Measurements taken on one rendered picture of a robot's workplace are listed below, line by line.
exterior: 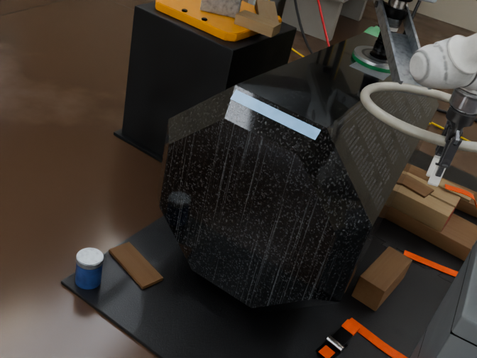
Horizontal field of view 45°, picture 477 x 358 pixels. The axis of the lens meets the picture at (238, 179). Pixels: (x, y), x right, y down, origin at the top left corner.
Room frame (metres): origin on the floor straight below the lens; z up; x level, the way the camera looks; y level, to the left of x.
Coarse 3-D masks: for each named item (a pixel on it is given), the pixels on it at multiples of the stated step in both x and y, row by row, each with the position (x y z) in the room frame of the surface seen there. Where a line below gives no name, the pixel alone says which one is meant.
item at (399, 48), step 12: (384, 12) 2.30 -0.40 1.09; (408, 12) 2.35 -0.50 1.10; (384, 24) 2.24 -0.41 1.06; (408, 24) 2.30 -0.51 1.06; (384, 36) 2.20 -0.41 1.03; (396, 36) 2.25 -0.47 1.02; (408, 36) 2.26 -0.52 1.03; (396, 48) 2.17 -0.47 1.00; (408, 48) 2.19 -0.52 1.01; (396, 60) 2.02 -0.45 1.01; (408, 60) 2.11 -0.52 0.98; (396, 72) 1.97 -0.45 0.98; (408, 72) 2.04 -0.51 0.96
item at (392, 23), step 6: (390, 0) 2.35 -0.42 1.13; (396, 0) 2.32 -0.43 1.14; (384, 6) 2.35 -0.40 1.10; (390, 6) 2.33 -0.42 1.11; (396, 6) 2.32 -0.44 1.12; (402, 6) 2.33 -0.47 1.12; (390, 12) 2.31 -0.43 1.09; (396, 12) 2.31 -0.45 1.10; (402, 12) 2.31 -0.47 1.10; (390, 18) 2.31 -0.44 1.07; (396, 18) 2.31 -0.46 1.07; (402, 18) 2.32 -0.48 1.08; (390, 24) 2.31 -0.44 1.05; (396, 24) 2.32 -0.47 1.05
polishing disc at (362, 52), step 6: (360, 48) 2.39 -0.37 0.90; (366, 48) 2.41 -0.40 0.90; (372, 48) 2.43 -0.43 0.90; (354, 54) 2.33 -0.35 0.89; (360, 54) 2.32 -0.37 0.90; (366, 54) 2.33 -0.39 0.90; (366, 60) 2.26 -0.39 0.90; (372, 60) 2.27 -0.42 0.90; (378, 60) 2.29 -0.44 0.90; (384, 60) 2.31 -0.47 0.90; (378, 66) 2.25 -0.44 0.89; (384, 66) 2.25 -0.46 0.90
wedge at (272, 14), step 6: (258, 0) 2.97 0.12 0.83; (264, 0) 2.99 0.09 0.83; (258, 6) 2.91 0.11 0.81; (264, 6) 2.92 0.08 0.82; (270, 6) 2.94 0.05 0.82; (258, 12) 2.86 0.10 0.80; (264, 12) 2.87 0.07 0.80; (270, 12) 2.89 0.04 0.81; (276, 12) 2.90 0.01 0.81; (270, 18) 2.82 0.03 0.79; (276, 18) 2.84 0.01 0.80
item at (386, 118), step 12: (372, 84) 1.83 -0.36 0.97; (384, 84) 1.87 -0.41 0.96; (396, 84) 1.91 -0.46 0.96; (408, 84) 1.93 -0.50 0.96; (360, 96) 1.72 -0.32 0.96; (432, 96) 1.93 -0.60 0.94; (444, 96) 1.92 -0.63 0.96; (372, 108) 1.61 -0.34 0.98; (384, 120) 1.55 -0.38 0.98; (396, 120) 1.53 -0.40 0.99; (408, 132) 1.50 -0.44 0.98; (420, 132) 1.49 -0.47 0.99; (444, 144) 1.47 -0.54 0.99; (468, 144) 1.48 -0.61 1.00
